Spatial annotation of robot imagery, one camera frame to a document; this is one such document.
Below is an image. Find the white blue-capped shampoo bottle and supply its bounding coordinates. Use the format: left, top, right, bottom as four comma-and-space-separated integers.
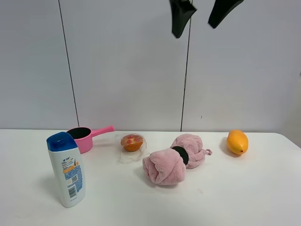
46, 132, 86, 208

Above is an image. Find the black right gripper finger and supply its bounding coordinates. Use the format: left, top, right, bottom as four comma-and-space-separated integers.
208, 0, 244, 29

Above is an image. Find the yellow orange mango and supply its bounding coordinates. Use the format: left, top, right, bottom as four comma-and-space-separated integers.
226, 130, 248, 155

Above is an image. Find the plastic-wrapped fruit tart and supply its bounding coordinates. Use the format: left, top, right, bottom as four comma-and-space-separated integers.
115, 133, 149, 164

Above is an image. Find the pink toy saucepan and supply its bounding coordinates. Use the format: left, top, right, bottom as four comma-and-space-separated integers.
67, 126, 115, 154

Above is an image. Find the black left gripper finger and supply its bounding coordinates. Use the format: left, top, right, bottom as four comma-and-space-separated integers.
169, 0, 197, 39

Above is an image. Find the pink rolled plush towel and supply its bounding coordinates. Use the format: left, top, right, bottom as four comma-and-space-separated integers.
143, 134, 212, 186

